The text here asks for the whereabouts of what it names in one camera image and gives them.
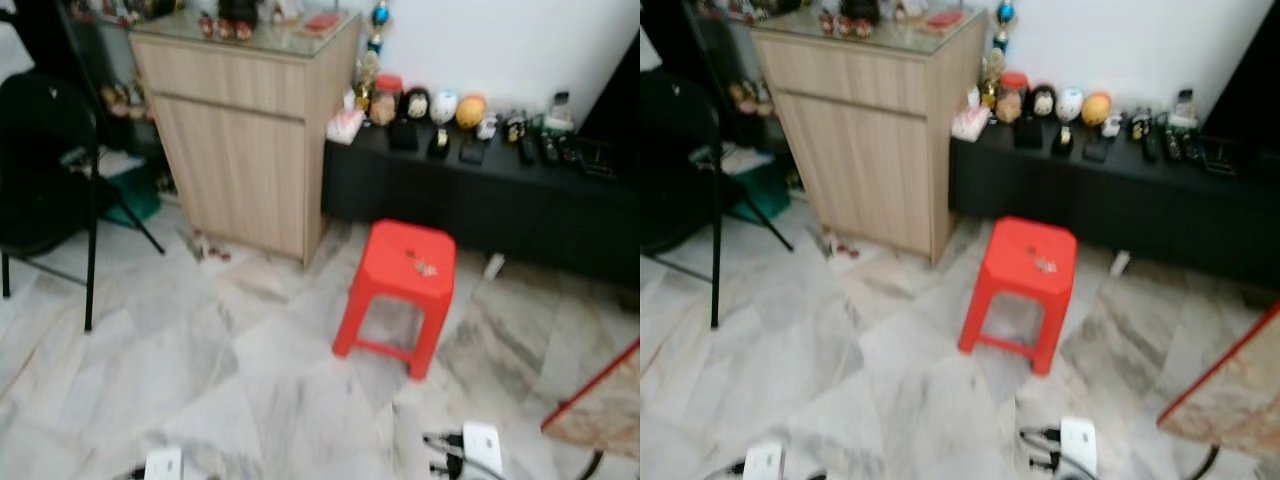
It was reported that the black tripod stand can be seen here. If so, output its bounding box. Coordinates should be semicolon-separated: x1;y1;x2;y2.
55;0;168;333
690;0;796;331

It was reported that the green box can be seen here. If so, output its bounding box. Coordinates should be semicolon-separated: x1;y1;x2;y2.
100;160;163;226
730;160;791;223

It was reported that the black television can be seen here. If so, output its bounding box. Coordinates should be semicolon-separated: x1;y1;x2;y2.
1200;0;1280;141
578;35;641;141

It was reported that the black low cabinet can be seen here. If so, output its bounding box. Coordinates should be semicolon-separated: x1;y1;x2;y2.
322;120;641;291
948;125;1280;291

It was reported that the light wooden cabinet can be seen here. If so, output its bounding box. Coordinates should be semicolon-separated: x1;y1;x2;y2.
750;8;991;263
130;10;363;269

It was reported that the red plastic stool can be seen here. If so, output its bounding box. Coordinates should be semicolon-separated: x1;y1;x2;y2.
958;216;1079;377
332;220;458;381

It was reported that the red lid jar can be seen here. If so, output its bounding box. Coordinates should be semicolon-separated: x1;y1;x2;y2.
370;75;404;126
997;72;1031;124

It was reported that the pink white tissue pack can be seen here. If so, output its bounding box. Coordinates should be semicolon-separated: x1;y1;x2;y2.
952;103;991;141
327;105;366;146

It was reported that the gold trophy with blue ball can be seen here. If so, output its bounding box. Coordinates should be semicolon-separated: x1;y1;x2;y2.
980;0;1018;109
355;0;393;111

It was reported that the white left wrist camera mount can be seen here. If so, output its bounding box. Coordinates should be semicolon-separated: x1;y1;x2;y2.
742;442;786;480
143;446;184;480

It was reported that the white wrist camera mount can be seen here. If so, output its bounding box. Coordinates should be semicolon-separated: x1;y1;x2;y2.
461;422;504;479
1060;416;1099;477
143;446;184;480
742;442;786;480

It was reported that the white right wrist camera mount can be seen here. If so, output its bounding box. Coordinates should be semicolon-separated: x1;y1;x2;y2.
1060;416;1099;477
461;422;504;479

